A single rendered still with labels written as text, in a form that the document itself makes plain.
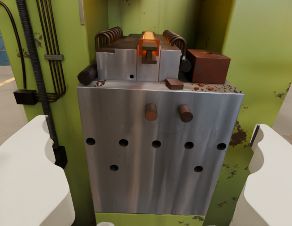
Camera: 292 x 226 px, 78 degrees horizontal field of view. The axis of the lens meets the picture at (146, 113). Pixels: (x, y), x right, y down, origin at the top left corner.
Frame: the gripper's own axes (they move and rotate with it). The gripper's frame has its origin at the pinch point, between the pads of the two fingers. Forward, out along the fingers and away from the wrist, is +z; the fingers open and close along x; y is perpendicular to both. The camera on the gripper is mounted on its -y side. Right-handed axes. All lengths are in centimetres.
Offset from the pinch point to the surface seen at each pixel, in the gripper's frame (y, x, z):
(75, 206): 80, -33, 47
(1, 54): 78, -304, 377
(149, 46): -1.2, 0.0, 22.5
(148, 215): 54, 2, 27
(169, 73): 6.3, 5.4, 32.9
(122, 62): 4.1, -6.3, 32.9
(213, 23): -5, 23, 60
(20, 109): 100, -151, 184
